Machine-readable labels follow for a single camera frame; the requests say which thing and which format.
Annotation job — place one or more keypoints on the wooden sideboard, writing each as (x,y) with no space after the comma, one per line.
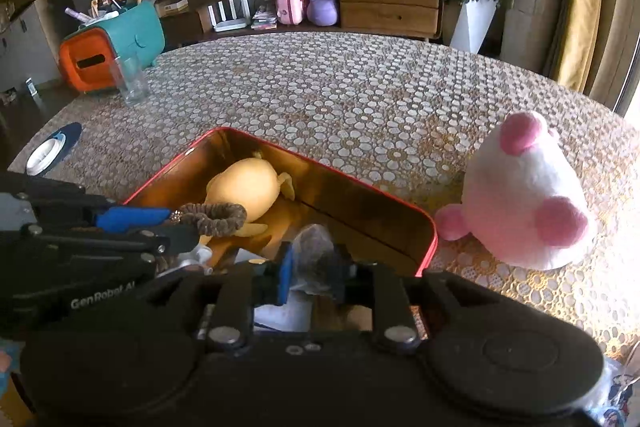
(390,2)

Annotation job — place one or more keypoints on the white router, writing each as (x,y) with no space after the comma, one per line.
(229,19)

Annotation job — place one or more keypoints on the clear glass cup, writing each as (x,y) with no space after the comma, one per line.
(132,82)

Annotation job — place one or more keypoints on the pink white plush toy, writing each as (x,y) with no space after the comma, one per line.
(520,187)

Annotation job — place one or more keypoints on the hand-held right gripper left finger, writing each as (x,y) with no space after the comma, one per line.
(286,274)

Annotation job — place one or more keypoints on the stack of books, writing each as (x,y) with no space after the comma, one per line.
(263,21)

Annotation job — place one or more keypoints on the clear bag with brown contents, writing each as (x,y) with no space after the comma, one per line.
(312,252)

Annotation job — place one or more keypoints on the white plant pot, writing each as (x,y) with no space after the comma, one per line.
(472,24)

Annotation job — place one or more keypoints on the orange teal desk organizer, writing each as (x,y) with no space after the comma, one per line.
(115,47)

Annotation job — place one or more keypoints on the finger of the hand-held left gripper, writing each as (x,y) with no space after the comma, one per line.
(100,244)
(130,217)

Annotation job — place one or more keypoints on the small dark bottle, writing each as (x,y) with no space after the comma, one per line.
(31,87)

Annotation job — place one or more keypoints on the purple kettlebell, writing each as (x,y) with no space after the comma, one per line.
(322,7)

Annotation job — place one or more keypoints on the red tin box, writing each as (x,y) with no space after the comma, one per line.
(350,207)

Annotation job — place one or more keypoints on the pink toy case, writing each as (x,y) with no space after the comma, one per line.
(291,7)

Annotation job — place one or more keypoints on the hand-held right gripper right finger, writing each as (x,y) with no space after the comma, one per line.
(350,282)

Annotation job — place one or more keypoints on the yellow duck plush toy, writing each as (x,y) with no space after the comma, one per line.
(245,192)

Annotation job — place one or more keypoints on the blue white plastic holder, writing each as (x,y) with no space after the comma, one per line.
(50,149)

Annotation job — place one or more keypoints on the brown hair scrunchie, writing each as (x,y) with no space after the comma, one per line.
(220,212)

